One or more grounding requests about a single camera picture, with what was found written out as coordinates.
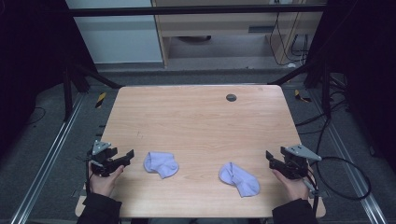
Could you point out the yellow black floor tape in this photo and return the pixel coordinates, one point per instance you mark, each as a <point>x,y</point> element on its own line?
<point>100,100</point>
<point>301,97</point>

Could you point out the black metal stand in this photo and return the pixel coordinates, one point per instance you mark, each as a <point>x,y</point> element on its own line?
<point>67,93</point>
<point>325,90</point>

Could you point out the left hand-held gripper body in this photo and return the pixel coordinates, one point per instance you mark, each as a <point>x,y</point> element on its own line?
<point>101,155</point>

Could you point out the lavender ankle sock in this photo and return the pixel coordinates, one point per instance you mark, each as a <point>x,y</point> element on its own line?
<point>162,163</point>
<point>241,180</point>

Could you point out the aluminium floor rail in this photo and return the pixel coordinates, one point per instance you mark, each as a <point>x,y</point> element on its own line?
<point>46,161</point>
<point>355,177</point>

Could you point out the person's right hand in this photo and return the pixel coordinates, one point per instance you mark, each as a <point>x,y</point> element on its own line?
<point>294,188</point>

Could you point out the white cabinet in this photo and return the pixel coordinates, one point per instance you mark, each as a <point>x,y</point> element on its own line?
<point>118,34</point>

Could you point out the black curtain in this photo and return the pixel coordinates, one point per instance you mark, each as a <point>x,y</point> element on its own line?
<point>31,62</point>
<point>364,62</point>

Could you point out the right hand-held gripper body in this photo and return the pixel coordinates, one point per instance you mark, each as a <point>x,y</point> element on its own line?
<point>297,163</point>

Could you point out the black metal frame bar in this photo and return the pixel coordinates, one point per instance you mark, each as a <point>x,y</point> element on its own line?
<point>193,10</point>

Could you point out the person's left hand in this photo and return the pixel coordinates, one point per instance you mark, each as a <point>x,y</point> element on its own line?
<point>104,183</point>

